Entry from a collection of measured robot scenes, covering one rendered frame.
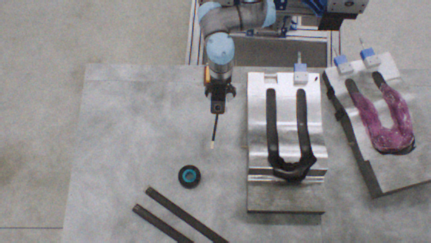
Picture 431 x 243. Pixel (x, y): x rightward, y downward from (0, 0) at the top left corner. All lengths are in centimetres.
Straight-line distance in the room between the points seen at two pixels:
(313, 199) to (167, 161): 53
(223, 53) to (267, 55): 126
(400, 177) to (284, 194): 38
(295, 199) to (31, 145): 161
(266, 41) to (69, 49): 117
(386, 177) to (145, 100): 90
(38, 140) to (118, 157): 107
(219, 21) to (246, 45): 121
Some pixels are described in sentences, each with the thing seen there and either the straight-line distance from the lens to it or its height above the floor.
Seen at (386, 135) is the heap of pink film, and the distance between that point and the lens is 167.
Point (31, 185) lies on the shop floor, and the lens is 263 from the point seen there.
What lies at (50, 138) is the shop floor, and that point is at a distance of 267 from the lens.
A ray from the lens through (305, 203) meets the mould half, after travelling 157.
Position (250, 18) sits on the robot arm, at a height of 128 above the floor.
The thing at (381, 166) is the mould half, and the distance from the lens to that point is 161.
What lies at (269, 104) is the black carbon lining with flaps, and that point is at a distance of 163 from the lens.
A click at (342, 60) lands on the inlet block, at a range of 177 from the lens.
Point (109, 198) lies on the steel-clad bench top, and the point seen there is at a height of 80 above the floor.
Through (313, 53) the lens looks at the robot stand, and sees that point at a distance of 253.
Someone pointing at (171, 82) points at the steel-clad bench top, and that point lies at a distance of 175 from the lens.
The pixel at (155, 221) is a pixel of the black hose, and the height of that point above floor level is 85.
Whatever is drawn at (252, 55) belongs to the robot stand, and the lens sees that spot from 248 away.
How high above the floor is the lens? 237
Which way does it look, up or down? 70 degrees down
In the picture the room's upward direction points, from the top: 1 degrees clockwise
